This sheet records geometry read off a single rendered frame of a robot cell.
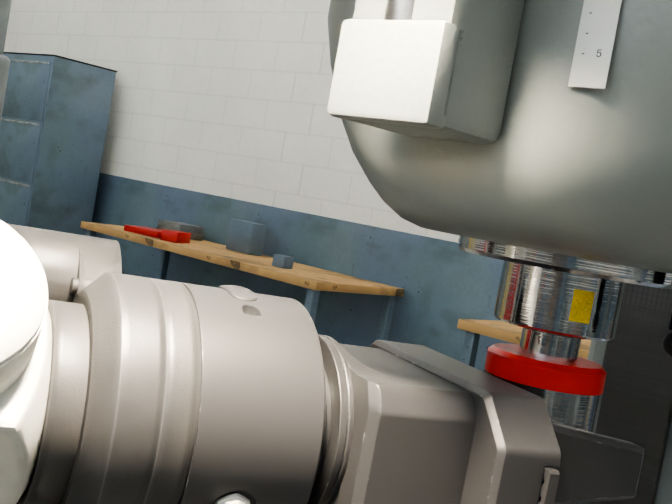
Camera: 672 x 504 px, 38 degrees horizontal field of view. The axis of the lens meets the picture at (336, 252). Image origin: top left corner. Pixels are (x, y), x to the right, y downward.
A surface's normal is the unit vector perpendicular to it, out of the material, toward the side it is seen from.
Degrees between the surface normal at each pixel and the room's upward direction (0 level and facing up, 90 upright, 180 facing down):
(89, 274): 42
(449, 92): 90
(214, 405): 72
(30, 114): 90
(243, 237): 90
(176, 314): 31
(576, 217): 136
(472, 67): 90
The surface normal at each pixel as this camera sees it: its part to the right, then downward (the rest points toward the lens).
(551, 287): -0.33, -0.01
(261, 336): 0.39, -0.68
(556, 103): -0.59, -0.01
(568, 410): 0.28, 0.10
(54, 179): 0.73, 0.17
